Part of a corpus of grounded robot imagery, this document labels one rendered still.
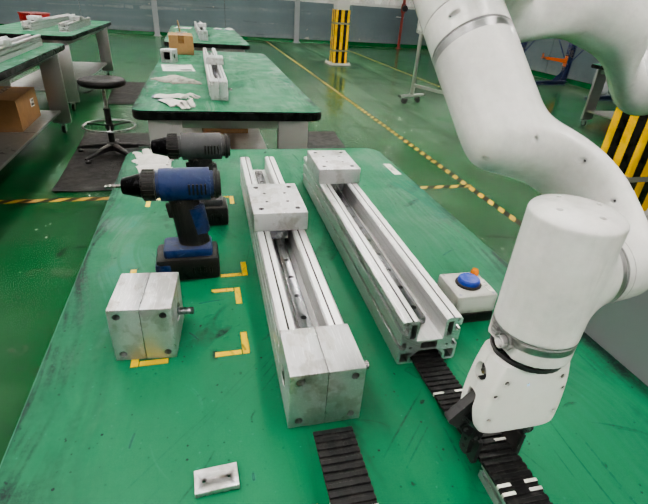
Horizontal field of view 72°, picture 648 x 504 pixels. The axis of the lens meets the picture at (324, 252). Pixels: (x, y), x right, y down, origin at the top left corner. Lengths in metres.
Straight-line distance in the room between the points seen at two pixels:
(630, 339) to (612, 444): 0.20
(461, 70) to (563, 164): 0.14
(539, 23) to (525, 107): 0.31
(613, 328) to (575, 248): 0.50
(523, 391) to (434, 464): 0.17
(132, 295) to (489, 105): 0.55
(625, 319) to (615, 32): 0.45
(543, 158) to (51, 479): 0.65
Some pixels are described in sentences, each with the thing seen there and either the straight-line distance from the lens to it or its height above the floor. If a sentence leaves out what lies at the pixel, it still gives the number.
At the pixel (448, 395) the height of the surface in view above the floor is 0.79.
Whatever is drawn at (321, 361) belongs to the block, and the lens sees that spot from 0.59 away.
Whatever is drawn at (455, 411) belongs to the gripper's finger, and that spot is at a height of 0.89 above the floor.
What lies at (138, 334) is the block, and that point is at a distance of 0.73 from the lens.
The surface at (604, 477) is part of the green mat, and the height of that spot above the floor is 0.78.
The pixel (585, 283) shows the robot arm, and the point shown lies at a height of 1.08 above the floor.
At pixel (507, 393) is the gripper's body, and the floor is 0.93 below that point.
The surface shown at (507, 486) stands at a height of 0.82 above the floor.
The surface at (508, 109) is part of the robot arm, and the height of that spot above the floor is 1.20.
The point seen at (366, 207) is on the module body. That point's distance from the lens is 1.05.
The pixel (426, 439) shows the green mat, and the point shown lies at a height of 0.78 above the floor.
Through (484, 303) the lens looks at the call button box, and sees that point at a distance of 0.86.
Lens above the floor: 1.28
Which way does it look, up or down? 30 degrees down
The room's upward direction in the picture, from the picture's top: 4 degrees clockwise
